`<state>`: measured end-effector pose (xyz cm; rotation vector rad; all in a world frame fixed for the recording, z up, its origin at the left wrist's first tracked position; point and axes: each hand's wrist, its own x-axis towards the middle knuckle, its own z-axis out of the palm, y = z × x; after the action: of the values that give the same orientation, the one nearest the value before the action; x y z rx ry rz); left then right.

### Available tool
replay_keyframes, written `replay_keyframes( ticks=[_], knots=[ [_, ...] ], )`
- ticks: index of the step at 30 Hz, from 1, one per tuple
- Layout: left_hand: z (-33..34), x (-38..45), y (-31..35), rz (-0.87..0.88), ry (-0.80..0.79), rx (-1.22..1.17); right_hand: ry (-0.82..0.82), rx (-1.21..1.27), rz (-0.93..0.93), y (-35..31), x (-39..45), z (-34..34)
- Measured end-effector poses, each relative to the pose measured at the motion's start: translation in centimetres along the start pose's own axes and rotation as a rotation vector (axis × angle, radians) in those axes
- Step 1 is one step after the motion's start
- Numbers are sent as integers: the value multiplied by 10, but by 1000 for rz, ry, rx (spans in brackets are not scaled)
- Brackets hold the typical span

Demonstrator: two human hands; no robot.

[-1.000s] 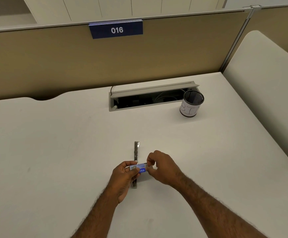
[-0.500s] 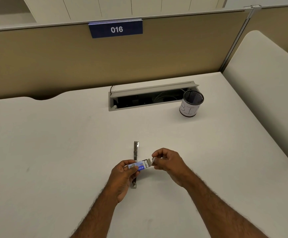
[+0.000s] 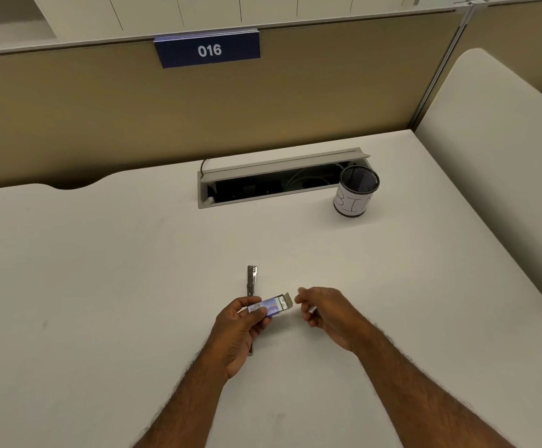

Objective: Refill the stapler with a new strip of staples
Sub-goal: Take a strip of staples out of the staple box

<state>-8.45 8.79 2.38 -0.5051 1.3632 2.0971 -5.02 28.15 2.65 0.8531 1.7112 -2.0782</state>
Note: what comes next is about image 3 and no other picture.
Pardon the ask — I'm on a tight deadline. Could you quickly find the person's left hand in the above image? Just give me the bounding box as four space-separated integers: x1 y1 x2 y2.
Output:
205 296 273 381

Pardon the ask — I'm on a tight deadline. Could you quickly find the person's right hand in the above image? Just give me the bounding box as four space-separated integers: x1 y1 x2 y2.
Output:
294 286 370 355

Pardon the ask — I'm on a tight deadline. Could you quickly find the blue staples box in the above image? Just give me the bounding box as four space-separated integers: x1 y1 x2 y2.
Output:
247 292 295 320

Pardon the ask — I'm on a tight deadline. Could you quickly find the silver metal stapler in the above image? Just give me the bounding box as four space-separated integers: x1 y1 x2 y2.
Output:
246 264 258 356

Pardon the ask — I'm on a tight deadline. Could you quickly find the person's left forearm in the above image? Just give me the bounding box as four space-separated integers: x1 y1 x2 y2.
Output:
133 352 230 448

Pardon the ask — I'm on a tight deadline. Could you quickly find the person's right forearm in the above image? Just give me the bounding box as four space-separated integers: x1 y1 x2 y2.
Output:
350 319 517 448

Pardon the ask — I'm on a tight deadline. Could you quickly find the black mesh cup white label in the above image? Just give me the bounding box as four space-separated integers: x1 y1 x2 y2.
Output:
332 165 380 218

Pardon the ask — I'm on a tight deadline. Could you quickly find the white rounded side divider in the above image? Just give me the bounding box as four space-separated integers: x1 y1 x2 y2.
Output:
413 47 542 298

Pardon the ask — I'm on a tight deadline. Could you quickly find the beige partition panel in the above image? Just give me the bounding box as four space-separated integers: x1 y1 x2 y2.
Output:
460 0 542 100
0 6 463 192

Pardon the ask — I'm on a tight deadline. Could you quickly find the blue number sign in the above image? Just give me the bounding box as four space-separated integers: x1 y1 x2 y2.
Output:
153 28 262 70

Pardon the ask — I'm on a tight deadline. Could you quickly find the white panelled cabinet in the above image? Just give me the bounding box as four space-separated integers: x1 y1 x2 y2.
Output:
30 0 423 40

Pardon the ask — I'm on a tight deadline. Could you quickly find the white open shelf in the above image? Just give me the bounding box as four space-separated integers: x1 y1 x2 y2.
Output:
0 0 59 42

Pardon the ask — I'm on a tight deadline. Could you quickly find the grey desk cable tray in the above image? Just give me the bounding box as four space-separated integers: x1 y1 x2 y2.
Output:
197 148 372 210

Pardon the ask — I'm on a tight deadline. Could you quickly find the grey partition post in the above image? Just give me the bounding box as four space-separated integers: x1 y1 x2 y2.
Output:
408 0 490 132

